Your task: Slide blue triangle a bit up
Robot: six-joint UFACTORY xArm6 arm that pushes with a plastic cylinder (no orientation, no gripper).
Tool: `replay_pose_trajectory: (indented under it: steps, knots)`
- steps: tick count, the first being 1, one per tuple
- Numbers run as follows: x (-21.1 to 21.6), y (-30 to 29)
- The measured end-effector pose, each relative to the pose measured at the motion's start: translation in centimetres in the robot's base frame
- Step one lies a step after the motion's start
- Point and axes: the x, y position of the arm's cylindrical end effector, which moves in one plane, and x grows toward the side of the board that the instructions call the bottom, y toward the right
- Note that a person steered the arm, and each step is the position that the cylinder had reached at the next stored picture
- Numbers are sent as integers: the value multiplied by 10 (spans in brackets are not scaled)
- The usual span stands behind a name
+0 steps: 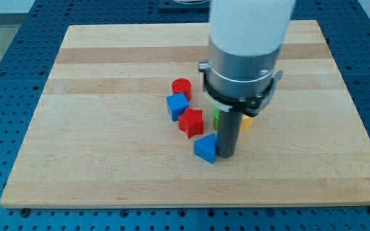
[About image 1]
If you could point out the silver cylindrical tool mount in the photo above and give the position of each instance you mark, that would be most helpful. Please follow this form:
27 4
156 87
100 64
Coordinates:
240 83

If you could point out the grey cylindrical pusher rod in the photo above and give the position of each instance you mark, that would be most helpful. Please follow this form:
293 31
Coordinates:
227 133

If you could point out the blue triangle block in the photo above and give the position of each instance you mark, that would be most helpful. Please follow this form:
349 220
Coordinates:
205 148

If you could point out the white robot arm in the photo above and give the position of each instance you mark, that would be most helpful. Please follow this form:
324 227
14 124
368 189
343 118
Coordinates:
249 27

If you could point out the green block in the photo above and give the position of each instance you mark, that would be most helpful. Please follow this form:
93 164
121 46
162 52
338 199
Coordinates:
216 117

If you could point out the yellow block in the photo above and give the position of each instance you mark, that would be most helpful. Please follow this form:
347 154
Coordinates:
246 122

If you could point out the red star block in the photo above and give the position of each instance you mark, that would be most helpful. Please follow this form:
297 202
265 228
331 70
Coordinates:
191 122

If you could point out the blue cube block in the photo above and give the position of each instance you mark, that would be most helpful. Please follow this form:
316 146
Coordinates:
176 105

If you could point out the red cylinder block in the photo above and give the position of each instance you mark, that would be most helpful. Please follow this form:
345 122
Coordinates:
182 85

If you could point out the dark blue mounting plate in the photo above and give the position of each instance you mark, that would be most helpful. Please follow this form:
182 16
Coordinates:
182 5

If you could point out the wooden board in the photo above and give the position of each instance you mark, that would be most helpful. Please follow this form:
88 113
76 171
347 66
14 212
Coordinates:
101 136

